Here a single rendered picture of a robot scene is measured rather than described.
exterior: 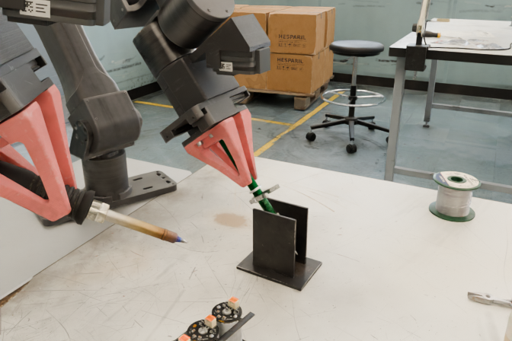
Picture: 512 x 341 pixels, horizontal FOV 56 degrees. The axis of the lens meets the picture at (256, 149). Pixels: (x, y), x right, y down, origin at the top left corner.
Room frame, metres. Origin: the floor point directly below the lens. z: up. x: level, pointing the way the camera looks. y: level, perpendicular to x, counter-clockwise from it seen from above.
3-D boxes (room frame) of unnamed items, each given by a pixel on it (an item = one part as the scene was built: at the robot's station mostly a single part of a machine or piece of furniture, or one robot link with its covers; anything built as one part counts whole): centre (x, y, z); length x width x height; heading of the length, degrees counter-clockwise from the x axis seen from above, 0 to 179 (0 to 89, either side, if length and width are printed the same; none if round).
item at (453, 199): (0.61, -0.28, 0.78); 0.06 x 0.06 x 0.05
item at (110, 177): (0.65, 0.22, 0.79); 0.20 x 0.07 x 0.08; 126
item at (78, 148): (0.64, 0.21, 0.85); 0.09 x 0.06 x 0.06; 139
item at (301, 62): (4.23, -0.02, 0.38); 1.20 x 0.80 x 0.73; 69
